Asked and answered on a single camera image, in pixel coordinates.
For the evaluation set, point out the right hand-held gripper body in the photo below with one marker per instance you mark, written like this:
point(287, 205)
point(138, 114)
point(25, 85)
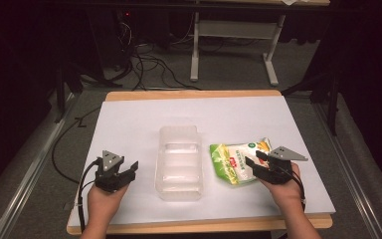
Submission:
point(280, 164)

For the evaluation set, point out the black metal stand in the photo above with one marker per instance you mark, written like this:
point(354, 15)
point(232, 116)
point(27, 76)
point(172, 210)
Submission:
point(328, 96)
point(66, 86)

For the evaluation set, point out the white table mat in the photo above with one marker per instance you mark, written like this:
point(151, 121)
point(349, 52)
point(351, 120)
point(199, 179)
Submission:
point(192, 156)

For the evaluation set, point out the person's left hand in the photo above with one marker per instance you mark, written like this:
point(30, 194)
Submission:
point(103, 198)

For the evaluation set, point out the person's right hand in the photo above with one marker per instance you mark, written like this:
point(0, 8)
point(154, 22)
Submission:
point(285, 191)

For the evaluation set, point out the black computer tower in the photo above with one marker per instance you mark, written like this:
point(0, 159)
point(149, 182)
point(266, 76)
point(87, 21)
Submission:
point(119, 36)

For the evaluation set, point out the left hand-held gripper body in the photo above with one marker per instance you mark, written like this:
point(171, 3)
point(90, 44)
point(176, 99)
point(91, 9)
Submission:
point(108, 172)

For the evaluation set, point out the clear plastic container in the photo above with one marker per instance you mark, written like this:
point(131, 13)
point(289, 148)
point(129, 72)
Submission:
point(179, 162)

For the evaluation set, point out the aluminium floor rail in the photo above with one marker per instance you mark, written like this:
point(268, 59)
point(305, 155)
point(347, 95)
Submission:
point(348, 166)
point(30, 172)

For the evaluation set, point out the green and white snack bag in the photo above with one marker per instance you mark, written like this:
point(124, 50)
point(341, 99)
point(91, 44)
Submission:
point(237, 162)

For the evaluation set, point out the white metal desk frame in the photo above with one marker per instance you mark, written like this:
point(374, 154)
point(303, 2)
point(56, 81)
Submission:
point(235, 43)

